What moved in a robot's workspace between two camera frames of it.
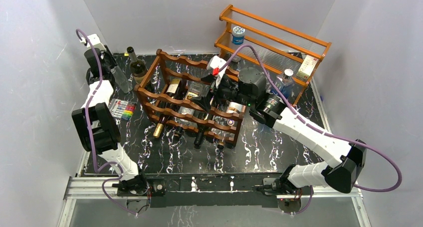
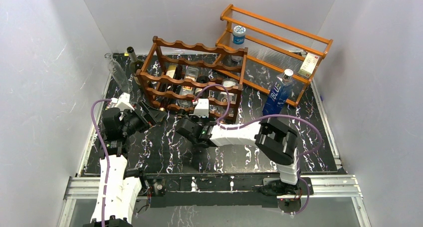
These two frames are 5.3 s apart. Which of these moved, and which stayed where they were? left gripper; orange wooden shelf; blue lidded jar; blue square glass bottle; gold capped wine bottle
Moved: gold capped wine bottle; left gripper
Stayed: blue square glass bottle; blue lidded jar; orange wooden shelf
